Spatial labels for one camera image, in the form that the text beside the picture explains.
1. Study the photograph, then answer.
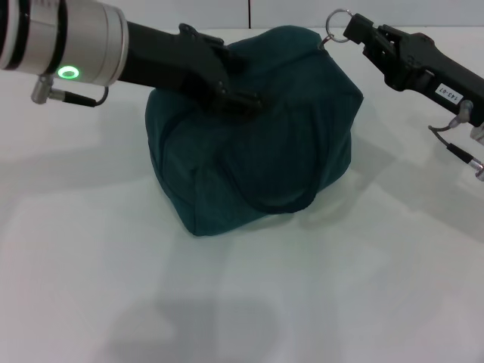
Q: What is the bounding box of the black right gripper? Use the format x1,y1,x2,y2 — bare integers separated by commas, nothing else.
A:
343,13,484,128

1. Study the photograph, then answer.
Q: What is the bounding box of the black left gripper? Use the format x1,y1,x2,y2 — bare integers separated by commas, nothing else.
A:
119,19,265,123

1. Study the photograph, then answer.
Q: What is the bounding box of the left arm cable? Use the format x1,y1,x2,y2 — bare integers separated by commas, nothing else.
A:
30,74,110,109

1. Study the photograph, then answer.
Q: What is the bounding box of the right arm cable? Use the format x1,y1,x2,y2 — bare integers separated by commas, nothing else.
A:
428,101,484,178

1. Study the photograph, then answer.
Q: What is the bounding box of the dark teal insulated lunch bag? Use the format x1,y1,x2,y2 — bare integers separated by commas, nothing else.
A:
144,8,365,238

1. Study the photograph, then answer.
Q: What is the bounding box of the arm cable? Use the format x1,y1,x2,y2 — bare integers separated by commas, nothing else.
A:
30,74,110,109
428,101,484,178

